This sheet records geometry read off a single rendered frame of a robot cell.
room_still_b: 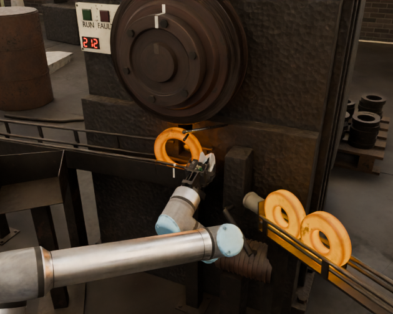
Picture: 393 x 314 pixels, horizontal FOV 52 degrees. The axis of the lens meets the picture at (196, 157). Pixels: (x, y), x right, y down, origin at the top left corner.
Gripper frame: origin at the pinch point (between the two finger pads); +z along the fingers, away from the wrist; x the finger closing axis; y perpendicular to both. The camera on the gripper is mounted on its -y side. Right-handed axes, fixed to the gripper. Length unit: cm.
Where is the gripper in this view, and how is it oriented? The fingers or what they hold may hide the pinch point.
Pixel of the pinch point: (211, 157)
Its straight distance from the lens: 146.9
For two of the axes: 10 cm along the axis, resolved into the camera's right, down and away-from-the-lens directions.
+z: 3.9, -6.8, 6.2
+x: -9.1, -1.9, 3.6
